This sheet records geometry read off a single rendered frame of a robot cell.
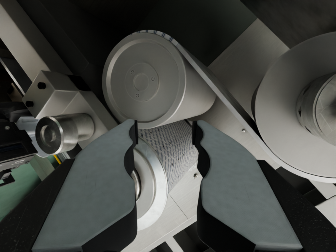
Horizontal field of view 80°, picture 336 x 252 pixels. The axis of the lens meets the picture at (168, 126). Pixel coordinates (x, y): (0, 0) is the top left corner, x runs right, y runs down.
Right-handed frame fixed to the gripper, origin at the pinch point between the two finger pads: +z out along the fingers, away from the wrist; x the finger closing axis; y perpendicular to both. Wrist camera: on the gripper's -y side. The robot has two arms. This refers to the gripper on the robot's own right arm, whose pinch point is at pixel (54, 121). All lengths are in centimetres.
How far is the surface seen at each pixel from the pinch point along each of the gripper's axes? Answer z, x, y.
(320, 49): -2.0, 33.7, 19.4
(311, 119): -7.2, 28.3, 23.0
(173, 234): 30, -17, 36
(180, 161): 6.1, 11.3, 19.5
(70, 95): -7.1, 11.4, 4.7
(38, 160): 47, -71, -27
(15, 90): -1.9, -1.3, -8.5
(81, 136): -8.2, 10.0, 9.9
